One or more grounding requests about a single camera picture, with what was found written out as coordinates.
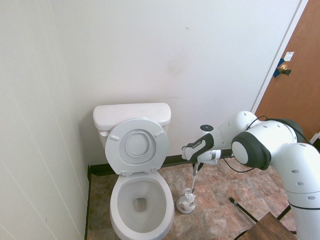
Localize brass door knob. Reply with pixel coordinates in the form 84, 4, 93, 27
278, 63, 292, 76

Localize white toilet seat lid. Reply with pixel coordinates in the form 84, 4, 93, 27
104, 117, 171, 177

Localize brown wooden door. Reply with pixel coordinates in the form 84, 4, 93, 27
251, 0, 320, 145

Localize white toilet brush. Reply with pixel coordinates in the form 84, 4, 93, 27
178, 162, 201, 210

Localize dark wooden table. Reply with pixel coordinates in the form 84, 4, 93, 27
239, 211, 299, 240

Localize white toilet brush holder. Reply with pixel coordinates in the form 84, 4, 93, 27
176, 189, 197, 215

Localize white door frame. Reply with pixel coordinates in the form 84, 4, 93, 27
246, 0, 311, 121

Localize white toilet tank lid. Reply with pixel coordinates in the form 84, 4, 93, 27
92, 102, 173, 127

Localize white toilet tank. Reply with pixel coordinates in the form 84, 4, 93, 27
96, 119, 171, 151

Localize blue tape strip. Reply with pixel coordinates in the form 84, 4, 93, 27
272, 57, 287, 79

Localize black camera tripod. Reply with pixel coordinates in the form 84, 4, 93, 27
229, 196, 293, 224

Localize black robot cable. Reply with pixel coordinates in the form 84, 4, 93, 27
220, 115, 314, 174

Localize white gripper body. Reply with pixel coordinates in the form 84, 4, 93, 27
198, 149, 218, 166

